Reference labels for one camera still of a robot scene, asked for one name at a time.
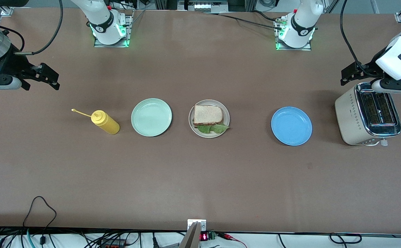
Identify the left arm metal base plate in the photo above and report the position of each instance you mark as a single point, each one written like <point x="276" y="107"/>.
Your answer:
<point x="293" y="49"/>

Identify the yellow mustard squeeze bottle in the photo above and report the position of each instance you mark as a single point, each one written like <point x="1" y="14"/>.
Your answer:
<point x="109" y="125"/>

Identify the beige chrome toaster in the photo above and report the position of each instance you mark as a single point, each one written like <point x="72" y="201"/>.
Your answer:
<point x="350" y="117"/>

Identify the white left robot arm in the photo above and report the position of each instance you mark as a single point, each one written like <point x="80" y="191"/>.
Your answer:
<point x="302" y="24"/>

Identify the red clip leads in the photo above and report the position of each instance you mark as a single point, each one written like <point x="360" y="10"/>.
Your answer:
<point x="226" y="236"/>

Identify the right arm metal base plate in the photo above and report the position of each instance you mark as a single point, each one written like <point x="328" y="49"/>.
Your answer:
<point x="111" y="45"/>

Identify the aluminium frame with lights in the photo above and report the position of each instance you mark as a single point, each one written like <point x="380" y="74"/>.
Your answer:
<point x="202" y="6"/>

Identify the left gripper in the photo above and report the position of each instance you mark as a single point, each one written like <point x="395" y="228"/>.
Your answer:
<point x="368" y="68"/>

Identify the mint green plate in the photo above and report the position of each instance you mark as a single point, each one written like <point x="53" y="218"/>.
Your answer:
<point x="151" y="117"/>

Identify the red digit display board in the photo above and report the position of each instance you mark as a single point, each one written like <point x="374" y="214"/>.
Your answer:
<point x="204" y="237"/>

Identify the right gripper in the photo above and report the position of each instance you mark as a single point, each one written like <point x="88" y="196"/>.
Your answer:
<point x="12" y="66"/>

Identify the silver camera mount bracket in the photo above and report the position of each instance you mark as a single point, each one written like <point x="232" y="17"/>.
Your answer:
<point x="202" y="224"/>

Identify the green lettuce leaf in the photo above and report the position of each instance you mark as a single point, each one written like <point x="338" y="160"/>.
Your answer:
<point x="217" y="128"/>

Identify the bread slice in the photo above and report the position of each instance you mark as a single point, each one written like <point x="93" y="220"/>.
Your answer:
<point x="207" y="113"/>

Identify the beige plate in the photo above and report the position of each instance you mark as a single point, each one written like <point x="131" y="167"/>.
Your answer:
<point x="226" y="115"/>

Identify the blue plate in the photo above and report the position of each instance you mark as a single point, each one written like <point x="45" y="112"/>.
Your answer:
<point x="291" y="125"/>

